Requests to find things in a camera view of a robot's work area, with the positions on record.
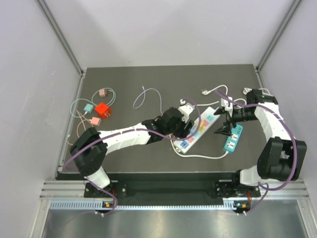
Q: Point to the pink charger plug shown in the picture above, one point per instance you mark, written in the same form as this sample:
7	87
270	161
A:
104	92

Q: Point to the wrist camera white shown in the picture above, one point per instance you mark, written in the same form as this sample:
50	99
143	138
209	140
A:
186	109
226	105

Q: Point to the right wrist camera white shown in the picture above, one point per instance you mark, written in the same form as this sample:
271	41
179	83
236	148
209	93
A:
226	105

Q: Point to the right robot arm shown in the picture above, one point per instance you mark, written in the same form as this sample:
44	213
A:
283	155

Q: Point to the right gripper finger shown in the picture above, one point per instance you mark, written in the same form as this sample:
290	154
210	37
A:
221	110
226	129

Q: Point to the red cube plug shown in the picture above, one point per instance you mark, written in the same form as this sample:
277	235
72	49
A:
103	110

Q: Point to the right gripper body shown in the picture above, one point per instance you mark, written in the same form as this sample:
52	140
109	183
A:
236	117

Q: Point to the mint charger plug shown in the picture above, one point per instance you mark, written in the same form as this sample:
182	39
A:
88	108

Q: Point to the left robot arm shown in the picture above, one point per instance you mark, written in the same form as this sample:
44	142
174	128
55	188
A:
90	149

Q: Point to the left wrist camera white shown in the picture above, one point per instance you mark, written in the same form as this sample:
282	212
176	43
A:
186	109

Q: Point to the salmon charger plug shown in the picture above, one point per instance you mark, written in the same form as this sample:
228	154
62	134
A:
95	121

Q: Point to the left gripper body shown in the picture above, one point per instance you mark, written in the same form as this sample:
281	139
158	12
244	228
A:
184	132

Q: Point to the grey slotted cable duct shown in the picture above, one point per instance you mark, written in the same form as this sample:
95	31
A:
102	205

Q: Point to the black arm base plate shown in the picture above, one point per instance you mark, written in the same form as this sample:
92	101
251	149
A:
214	189

